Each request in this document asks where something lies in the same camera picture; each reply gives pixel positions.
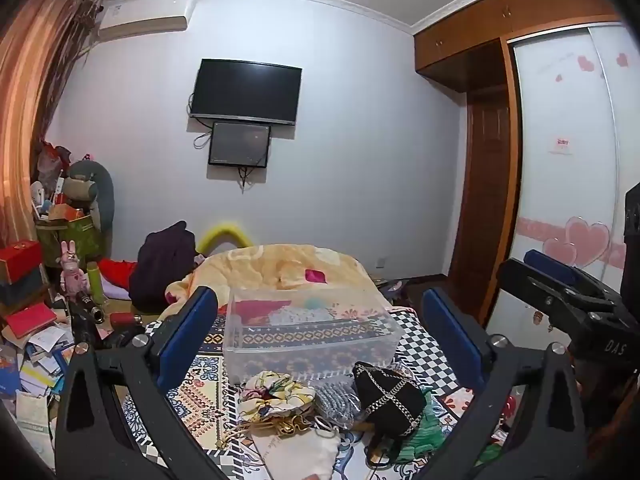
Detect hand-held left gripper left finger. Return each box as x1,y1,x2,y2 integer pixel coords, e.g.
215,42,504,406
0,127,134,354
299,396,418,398
54,286,236,480

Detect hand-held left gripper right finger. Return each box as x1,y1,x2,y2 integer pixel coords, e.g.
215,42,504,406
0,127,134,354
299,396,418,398
416,287,589,480

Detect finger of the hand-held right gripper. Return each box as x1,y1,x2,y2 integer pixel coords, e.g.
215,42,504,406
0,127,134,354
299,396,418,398
523,249,623,307
495,258,601,335

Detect black chain bag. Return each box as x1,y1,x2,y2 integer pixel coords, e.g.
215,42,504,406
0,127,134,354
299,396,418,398
352,361,428,442

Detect floral yellow scrunchie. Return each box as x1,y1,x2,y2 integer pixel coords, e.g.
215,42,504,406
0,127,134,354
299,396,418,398
237,370,317,423

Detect green cloth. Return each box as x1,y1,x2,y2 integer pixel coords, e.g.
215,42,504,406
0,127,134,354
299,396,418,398
390,409,447,466

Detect clear plastic bin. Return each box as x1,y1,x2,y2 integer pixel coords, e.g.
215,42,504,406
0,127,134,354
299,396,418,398
222,287,405,385

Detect grey knitted item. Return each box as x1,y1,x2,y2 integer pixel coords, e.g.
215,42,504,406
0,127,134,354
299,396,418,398
312,380,362,431

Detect white drawstring bag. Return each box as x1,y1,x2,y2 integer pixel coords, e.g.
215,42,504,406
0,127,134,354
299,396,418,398
250,425,342,480

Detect person's right forearm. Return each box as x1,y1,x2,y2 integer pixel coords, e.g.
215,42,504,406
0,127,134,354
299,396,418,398
586,372,640,480

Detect patterned bedsheet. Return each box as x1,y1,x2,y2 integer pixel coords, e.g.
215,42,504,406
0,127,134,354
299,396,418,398
120,305,526,480

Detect bag on floor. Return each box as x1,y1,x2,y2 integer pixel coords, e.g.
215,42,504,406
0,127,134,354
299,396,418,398
372,277,407,307

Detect dark purple clothing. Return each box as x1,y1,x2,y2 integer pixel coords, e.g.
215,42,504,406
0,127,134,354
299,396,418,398
129,221,197,312

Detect red fabric item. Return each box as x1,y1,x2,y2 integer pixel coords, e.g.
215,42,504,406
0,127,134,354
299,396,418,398
234,300,292,322

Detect red cloth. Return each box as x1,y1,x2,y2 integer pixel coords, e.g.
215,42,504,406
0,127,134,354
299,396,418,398
97,259,138,288

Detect brown wooden door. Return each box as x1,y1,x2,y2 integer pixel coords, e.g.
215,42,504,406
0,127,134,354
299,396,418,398
447,87,516,286

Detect yellow blanket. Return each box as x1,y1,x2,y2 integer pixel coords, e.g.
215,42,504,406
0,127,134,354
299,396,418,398
165,245,391,321

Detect green bottle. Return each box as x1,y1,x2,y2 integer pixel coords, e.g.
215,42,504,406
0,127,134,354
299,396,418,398
86,261,107,306

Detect black tube instrument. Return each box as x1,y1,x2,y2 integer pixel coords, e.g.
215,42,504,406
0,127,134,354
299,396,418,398
64,292,107,327

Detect yellow foam tube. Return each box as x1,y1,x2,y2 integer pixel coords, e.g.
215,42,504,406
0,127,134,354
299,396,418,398
196,220,251,256

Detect pink bunny doll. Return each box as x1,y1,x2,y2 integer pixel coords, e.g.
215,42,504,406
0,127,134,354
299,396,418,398
59,241,91,296

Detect green storage box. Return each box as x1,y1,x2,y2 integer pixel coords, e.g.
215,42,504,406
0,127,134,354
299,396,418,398
37,215,106,268

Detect wooden wardrobe with white doors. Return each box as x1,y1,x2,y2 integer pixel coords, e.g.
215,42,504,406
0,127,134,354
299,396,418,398
412,0,640,341

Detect red book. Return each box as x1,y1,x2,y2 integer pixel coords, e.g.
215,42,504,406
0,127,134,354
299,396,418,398
5,304,58,338

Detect pile of papers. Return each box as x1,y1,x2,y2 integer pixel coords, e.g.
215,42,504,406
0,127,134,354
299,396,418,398
0,325,76,461

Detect grey plush toy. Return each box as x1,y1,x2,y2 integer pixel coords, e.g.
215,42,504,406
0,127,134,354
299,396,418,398
65,160,116,233

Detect red box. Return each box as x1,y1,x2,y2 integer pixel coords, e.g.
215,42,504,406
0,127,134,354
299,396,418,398
0,240,43,283

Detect red plastic bags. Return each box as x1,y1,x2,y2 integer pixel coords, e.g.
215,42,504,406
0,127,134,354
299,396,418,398
37,140,72,186

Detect orange pink curtain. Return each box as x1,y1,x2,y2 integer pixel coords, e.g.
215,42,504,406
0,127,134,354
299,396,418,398
0,0,98,261

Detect white air conditioner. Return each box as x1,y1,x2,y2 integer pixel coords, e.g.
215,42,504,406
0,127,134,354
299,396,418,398
97,0,196,41

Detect small black wall monitor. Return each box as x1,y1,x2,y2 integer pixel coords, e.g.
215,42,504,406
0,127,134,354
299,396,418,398
208,121,272,168

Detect large black wall television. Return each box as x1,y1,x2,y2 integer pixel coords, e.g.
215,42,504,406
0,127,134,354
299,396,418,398
189,58,303,126

